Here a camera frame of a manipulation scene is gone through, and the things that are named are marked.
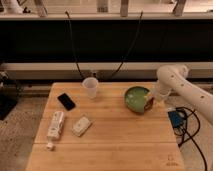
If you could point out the white rectangular box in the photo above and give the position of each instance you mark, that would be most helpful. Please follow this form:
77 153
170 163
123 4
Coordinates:
81 125

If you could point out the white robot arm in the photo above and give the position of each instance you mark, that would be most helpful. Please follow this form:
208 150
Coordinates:
173 77

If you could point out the black smartphone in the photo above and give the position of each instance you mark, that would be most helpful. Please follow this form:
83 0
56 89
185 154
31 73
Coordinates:
66 101

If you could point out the small white cap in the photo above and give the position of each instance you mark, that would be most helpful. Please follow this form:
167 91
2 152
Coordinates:
50 146

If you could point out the blue device on floor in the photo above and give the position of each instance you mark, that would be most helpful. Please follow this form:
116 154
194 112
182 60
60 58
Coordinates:
175 118

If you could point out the translucent plastic cup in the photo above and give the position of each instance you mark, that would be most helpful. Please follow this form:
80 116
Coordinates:
90 84

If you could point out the red pepper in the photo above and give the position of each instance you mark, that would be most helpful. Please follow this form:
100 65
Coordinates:
149 104

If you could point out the green ceramic bowl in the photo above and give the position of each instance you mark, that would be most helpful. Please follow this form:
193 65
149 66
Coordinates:
135 98

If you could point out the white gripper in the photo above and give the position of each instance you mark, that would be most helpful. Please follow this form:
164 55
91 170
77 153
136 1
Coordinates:
160 91

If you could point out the white remote control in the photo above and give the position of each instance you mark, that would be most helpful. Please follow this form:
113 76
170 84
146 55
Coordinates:
56 125

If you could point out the black object at left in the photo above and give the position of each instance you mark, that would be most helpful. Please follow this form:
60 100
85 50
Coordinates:
10 89

